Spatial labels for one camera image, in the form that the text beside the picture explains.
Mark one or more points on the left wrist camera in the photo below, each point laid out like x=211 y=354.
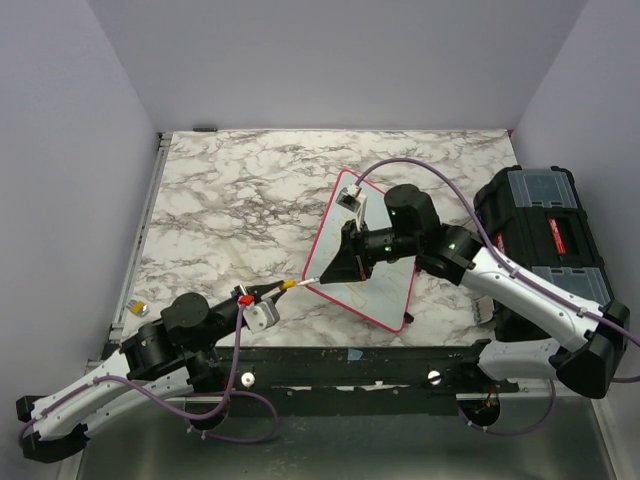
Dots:
x=261 y=316

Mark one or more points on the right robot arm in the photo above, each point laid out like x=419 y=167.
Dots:
x=585 y=341

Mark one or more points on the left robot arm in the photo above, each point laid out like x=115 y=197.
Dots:
x=171 y=356

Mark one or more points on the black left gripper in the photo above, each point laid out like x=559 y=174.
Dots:
x=260 y=291

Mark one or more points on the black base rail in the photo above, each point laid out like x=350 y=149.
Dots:
x=324 y=381

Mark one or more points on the yellow marker cap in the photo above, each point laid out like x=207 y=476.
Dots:
x=288 y=285

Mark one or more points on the aluminium frame profile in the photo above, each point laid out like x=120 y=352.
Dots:
x=116 y=327

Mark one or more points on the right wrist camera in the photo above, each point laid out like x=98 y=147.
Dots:
x=354 y=199

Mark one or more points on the black plastic toolbox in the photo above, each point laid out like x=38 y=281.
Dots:
x=534 y=216

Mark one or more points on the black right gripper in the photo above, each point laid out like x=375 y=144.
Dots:
x=351 y=263

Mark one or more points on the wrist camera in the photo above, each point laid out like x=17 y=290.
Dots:
x=261 y=316
x=354 y=199

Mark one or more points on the pink framed whiteboard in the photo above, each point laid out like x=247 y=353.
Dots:
x=384 y=298

